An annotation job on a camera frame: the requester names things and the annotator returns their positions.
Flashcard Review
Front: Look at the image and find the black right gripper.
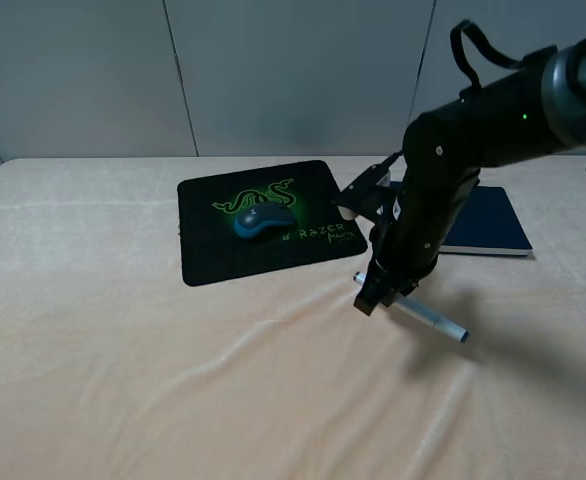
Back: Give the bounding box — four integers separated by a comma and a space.
353, 259, 418, 316

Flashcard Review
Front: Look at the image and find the blue black computer mouse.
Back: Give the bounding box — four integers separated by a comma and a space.
233, 201, 297, 240

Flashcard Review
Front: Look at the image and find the beige tablecloth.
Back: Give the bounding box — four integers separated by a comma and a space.
0, 156, 586, 479

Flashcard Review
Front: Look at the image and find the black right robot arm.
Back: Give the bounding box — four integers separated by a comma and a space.
354, 39, 586, 315

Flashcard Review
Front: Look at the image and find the white marker pen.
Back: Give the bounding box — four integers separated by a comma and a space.
380, 296, 470, 344

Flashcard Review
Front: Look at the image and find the dark blue notebook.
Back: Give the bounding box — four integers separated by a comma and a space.
387, 182, 533, 264

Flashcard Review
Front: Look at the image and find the black green Razer mousepad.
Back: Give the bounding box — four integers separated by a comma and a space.
177, 160, 367, 287

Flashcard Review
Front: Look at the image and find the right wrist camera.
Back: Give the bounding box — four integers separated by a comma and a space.
333, 163, 397, 223

